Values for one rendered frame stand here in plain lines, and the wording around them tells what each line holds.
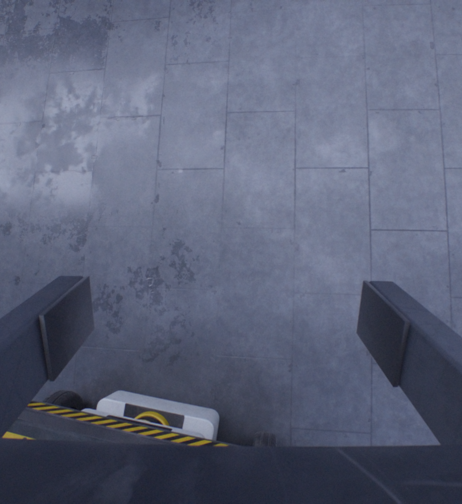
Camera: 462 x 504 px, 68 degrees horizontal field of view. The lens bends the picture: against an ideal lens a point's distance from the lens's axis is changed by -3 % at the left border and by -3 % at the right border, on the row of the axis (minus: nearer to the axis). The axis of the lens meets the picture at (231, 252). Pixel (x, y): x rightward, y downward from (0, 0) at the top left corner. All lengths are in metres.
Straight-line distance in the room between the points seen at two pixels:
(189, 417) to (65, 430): 0.25
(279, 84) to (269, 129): 0.13
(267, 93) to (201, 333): 0.66
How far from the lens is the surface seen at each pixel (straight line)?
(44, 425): 0.71
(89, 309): 0.17
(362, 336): 0.17
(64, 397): 0.94
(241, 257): 0.89
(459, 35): 1.24
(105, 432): 0.66
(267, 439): 0.82
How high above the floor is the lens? 0.88
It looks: 79 degrees down
